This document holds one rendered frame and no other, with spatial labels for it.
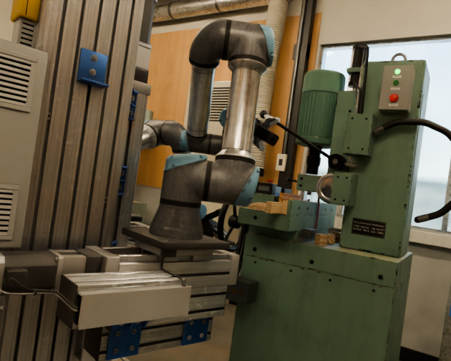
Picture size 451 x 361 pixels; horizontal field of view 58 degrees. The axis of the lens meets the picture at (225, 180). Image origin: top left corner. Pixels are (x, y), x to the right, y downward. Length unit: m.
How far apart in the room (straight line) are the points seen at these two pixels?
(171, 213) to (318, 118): 0.85
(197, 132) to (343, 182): 0.56
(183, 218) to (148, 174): 3.01
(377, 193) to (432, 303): 1.50
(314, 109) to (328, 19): 1.78
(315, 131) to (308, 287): 0.62
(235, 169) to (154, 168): 2.98
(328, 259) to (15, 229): 1.02
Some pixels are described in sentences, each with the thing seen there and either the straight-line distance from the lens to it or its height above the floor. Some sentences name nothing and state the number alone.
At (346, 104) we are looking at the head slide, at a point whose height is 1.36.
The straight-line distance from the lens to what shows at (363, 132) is 1.55.
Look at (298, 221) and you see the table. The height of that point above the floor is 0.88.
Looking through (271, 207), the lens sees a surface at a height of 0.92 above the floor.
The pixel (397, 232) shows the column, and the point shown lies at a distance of 1.59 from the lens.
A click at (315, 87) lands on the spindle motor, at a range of 1.76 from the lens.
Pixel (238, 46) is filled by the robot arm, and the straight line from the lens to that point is 1.22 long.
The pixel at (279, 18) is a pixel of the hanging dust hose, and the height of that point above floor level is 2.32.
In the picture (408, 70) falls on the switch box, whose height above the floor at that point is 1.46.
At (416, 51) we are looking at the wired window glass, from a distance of 3.25.
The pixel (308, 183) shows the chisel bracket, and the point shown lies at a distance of 1.75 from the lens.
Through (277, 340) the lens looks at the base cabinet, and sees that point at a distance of 1.66.
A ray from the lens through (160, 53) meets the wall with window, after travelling 4.31.
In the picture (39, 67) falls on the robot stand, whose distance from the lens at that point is 1.08.
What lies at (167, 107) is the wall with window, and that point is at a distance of 4.06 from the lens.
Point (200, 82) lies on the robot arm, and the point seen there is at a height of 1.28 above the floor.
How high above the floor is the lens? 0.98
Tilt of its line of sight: 1 degrees up
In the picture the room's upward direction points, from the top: 8 degrees clockwise
